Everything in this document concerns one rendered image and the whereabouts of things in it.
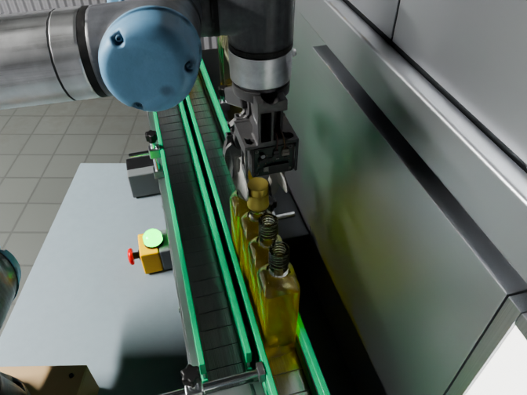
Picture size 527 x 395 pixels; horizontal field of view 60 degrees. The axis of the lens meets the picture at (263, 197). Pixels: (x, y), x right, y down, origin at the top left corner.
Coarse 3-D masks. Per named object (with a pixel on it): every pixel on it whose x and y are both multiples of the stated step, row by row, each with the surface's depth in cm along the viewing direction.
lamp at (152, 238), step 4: (148, 232) 105; (152, 232) 105; (156, 232) 105; (160, 232) 106; (144, 236) 104; (148, 236) 104; (152, 236) 104; (156, 236) 104; (160, 236) 105; (144, 240) 104; (148, 240) 104; (152, 240) 104; (156, 240) 104; (160, 240) 105; (144, 244) 105; (148, 244) 104; (152, 244) 104; (156, 244) 104; (160, 244) 105; (152, 248) 105
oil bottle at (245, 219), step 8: (248, 216) 76; (240, 224) 78; (248, 224) 75; (256, 224) 74; (240, 232) 80; (248, 232) 74; (256, 232) 74; (248, 240) 75; (248, 264) 79; (248, 272) 81; (248, 280) 82; (248, 288) 84
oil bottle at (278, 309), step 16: (272, 288) 66; (288, 288) 67; (272, 304) 68; (288, 304) 69; (272, 320) 71; (288, 320) 72; (272, 336) 74; (288, 336) 76; (272, 352) 78; (288, 352) 80
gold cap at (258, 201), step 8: (248, 184) 70; (256, 184) 70; (264, 184) 70; (256, 192) 69; (264, 192) 70; (248, 200) 72; (256, 200) 71; (264, 200) 71; (256, 208) 72; (264, 208) 72
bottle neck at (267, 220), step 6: (264, 216) 69; (270, 216) 69; (276, 216) 69; (264, 222) 70; (270, 222) 70; (276, 222) 68; (258, 228) 69; (264, 228) 67; (270, 228) 67; (276, 228) 68; (264, 234) 68; (270, 234) 68; (276, 234) 69; (264, 240) 69; (270, 240) 69; (276, 240) 70; (264, 246) 70
